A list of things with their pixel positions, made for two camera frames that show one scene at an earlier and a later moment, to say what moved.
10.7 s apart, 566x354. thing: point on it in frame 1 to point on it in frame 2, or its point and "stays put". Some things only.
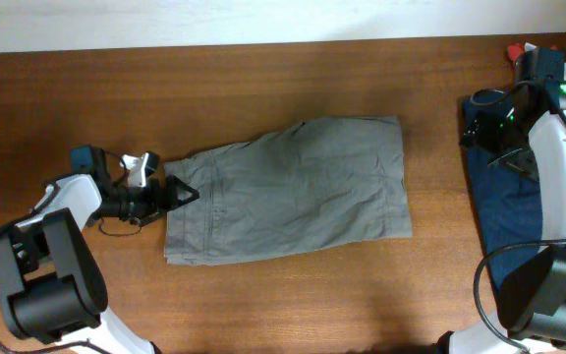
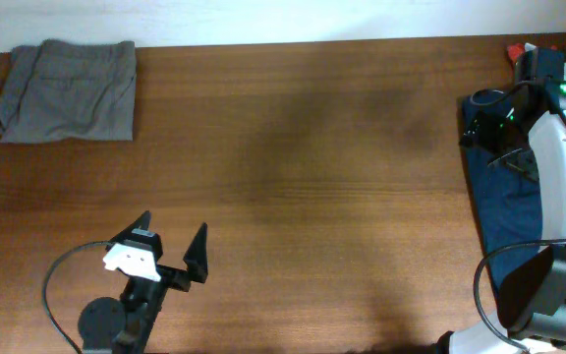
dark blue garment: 509,202 stays put
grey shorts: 313,186 to 65,90
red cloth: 515,50 stays put
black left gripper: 163,195 to 168,273
